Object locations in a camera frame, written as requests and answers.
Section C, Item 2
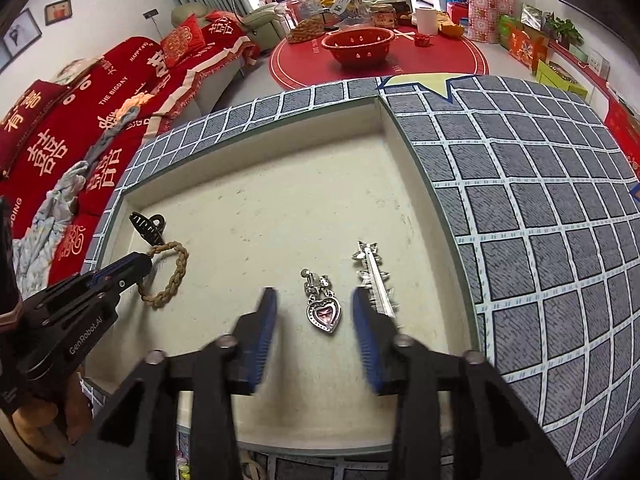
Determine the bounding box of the silver star hair clip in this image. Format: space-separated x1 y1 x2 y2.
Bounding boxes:
351 240 404 319

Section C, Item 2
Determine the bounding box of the potted green plant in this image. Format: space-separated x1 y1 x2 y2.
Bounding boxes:
545 12 584 49

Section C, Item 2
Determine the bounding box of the orange gift box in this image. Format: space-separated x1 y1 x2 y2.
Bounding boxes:
509 27 549 67

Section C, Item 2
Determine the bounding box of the small glass jar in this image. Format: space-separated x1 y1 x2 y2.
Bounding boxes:
372 4 397 29

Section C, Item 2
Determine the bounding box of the beige braided rope bracelet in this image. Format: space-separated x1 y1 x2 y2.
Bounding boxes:
136 240 190 309

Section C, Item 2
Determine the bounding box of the silver heart pendant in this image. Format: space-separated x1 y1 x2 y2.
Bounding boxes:
300 268 344 335

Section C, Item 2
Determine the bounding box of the red patterned gift bag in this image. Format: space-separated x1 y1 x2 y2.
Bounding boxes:
467 0 515 44

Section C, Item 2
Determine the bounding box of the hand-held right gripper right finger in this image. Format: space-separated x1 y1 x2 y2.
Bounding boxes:
351 287 574 480

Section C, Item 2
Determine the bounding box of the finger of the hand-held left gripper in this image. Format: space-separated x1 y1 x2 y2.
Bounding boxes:
90 260 154 307
91 252 151 286

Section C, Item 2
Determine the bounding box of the green-edged cardboard tray box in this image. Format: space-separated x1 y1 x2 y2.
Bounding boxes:
97 95 488 453

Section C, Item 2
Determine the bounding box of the white cup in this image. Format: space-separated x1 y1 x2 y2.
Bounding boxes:
416 7 440 36

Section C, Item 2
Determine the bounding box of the black wall television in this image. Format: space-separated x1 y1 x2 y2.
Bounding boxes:
555 0 640 67

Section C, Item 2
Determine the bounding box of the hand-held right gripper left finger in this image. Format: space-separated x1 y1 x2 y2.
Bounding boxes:
86 287 279 480

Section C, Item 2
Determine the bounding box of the red colander bowl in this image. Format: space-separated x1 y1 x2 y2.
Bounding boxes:
321 26 397 69

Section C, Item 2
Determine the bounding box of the red printed sofa cover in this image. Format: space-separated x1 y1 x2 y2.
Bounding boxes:
0 10 262 293

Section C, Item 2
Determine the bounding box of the blue-grey checkered cloth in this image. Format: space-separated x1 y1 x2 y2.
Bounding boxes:
80 75 640 480

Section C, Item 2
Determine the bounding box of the small red framed photo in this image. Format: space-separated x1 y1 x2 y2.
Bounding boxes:
45 1 75 26

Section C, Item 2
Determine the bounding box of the grey garment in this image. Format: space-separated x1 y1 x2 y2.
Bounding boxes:
84 109 152 173

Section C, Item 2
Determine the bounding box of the light patterned pillow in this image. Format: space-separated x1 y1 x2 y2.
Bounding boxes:
54 57 102 87

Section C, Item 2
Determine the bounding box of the clear plastic jar of nuts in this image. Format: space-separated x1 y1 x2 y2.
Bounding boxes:
287 0 332 44

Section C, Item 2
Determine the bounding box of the red round coffee table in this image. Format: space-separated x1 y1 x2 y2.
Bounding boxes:
270 24 491 94

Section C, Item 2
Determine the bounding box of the grey framed wall photo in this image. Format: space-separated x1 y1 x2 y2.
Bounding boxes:
2 8 42 59

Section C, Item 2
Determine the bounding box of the light floral quilt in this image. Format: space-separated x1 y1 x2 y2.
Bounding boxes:
10 160 92 307

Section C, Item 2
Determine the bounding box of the black hair claw clip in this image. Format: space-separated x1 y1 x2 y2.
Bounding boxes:
129 212 166 247

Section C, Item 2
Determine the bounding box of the person's left hand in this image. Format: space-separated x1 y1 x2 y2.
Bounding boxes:
9 367 97 463

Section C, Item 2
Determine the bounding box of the red embroidered square cushion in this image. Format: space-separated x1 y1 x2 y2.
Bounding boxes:
160 14 209 69

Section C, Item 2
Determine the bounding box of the beige armchair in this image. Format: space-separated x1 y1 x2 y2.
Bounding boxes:
171 2 292 54

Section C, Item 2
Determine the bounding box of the red lettered long cushion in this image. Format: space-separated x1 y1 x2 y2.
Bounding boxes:
0 79 72 177

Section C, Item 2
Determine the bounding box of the peach cloth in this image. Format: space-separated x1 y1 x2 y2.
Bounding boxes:
119 92 152 117

